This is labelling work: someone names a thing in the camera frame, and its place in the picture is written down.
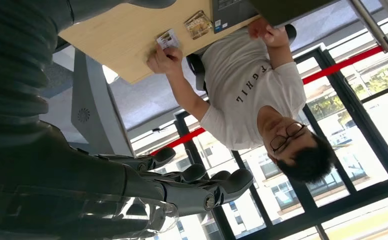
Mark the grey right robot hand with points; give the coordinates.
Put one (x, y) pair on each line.
(64, 185)

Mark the person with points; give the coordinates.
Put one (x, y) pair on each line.
(247, 92)

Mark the black office chair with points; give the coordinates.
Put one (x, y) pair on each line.
(194, 68)

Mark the dark grey laptop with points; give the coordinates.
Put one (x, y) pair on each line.
(233, 13)

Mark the light wooden desk with laptop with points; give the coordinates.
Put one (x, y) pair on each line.
(124, 36)

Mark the grey white kiosk stand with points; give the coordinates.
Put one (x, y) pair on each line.
(94, 109)

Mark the red barrier tape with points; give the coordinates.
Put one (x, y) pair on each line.
(346, 61)

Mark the silver metal pole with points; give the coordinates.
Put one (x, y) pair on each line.
(369, 23)

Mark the black window frame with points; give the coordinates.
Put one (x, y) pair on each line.
(330, 215)

